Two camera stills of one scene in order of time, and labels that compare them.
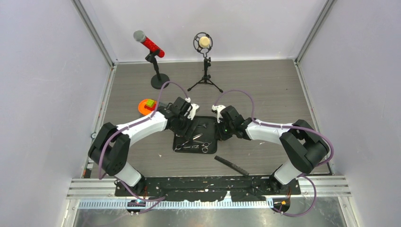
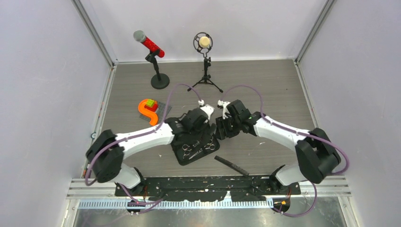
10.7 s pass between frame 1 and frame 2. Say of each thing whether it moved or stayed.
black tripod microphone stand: stayed
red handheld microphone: stayed
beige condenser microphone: stayed
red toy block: stayed
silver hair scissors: moved
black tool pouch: moved
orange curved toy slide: stayed
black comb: stayed
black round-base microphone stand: stayed
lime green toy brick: stayed
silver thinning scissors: moved
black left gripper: moved
